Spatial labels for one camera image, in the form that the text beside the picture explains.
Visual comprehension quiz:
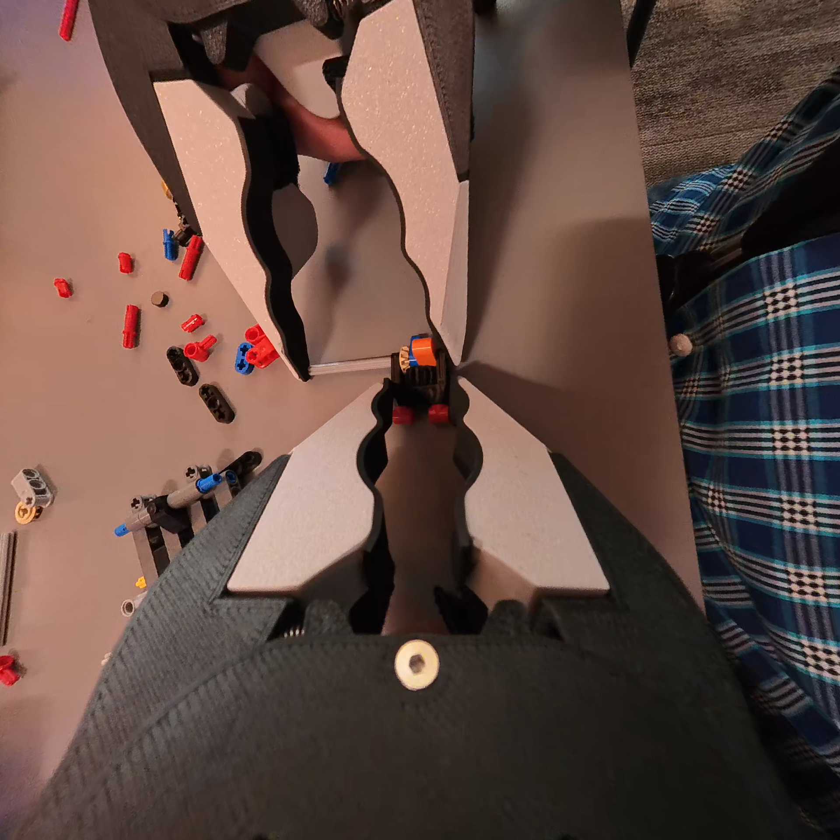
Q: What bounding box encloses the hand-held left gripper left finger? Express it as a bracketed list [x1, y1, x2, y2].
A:
[226, 382, 396, 632]

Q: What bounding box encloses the grey lego connector tan gear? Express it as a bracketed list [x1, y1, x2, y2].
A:
[11, 466, 55, 525]

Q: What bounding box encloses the long light grey lego axle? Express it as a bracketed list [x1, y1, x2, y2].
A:
[307, 356, 395, 378]

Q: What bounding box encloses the dark grey lego axle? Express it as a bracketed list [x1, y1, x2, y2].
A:
[0, 530, 17, 645]

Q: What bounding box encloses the small black lego assembly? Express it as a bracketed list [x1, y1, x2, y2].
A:
[390, 333, 454, 426]

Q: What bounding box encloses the person in plaid shirt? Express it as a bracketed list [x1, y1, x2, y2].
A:
[646, 79, 840, 808]

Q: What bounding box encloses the person's right hand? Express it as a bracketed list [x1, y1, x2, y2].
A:
[294, 108, 367, 163]

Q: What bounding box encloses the black lego liftarm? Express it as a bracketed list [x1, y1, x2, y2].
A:
[165, 345, 200, 387]
[198, 383, 236, 425]

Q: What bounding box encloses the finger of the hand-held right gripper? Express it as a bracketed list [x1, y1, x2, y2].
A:
[151, 77, 321, 383]
[336, 0, 471, 365]

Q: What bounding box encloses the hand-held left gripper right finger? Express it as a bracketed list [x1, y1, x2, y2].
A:
[448, 379, 610, 632]

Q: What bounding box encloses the grey lego chassis assembly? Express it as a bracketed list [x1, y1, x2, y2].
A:
[113, 449, 265, 618]

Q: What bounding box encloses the black metal leg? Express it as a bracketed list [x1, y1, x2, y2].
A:
[625, 0, 659, 68]

